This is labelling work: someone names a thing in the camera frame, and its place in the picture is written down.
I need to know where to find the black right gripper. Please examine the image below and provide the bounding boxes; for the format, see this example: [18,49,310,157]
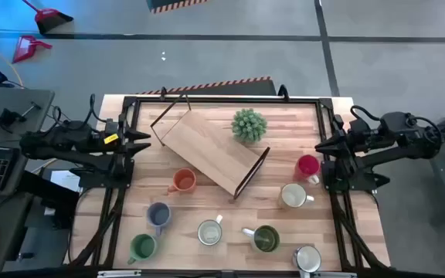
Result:
[314,114,365,163]

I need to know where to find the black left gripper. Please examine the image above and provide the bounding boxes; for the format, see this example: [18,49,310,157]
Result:
[104,114,152,165]

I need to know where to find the red mug white handle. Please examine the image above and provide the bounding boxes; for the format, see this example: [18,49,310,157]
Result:
[294,154,322,185]

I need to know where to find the orange mug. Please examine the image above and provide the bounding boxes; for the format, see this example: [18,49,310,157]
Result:
[167,168,198,195]

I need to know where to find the blue-grey mug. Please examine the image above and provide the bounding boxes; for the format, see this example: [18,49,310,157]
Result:
[146,202,172,237]

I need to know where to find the white mug olive interior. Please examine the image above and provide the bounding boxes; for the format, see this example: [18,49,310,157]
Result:
[241,225,281,254]

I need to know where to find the white mug blue floral print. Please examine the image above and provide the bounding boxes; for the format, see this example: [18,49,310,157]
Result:
[292,245,323,278]

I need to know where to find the cream mug with green inside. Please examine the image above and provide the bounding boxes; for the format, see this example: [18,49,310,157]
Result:
[196,214,224,246]

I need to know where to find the white paper sheet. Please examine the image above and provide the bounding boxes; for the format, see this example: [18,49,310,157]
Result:
[50,169,81,194]

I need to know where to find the artificial green potted plant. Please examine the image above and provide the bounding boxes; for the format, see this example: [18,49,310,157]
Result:
[230,107,269,144]

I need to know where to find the hazard-striped black platform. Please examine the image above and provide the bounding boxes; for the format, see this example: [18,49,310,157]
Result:
[135,76,277,97]

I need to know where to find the hazard-striped black mat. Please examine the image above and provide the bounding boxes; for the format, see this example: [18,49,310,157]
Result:
[146,0,212,15]

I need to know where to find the red dustpan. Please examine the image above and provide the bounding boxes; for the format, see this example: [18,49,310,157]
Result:
[12,35,53,65]

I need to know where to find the red broom black bristles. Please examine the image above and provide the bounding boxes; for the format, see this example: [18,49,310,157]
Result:
[21,0,75,35]

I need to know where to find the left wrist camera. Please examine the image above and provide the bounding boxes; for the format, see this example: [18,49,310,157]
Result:
[104,118,120,135]

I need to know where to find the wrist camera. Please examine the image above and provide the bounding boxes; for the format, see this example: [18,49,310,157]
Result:
[348,117,363,134]
[104,118,120,135]

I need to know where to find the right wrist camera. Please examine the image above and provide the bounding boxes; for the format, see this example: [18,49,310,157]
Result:
[348,117,363,134]

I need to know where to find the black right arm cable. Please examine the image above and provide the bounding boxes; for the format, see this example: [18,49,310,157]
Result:
[348,104,384,127]

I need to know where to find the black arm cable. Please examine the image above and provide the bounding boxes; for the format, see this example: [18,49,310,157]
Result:
[87,93,110,124]
[348,104,384,127]

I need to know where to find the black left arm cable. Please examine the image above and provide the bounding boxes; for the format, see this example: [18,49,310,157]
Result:
[87,93,110,124]

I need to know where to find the black metal table frame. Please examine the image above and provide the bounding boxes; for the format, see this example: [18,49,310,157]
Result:
[66,84,392,273]

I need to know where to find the black desk-side mount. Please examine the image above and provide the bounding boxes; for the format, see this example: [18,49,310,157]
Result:
[15,169,80,231]

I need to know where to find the silver metal bracket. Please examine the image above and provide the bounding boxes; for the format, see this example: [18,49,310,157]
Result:
[313,271,358,278]
[97,270,142,278]

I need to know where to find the black clamp silver handle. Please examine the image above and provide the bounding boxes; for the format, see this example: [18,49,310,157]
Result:
[0,100,42,134]

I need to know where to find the yellow cable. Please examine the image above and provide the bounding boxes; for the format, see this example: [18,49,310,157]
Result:
[0,37,25,89]

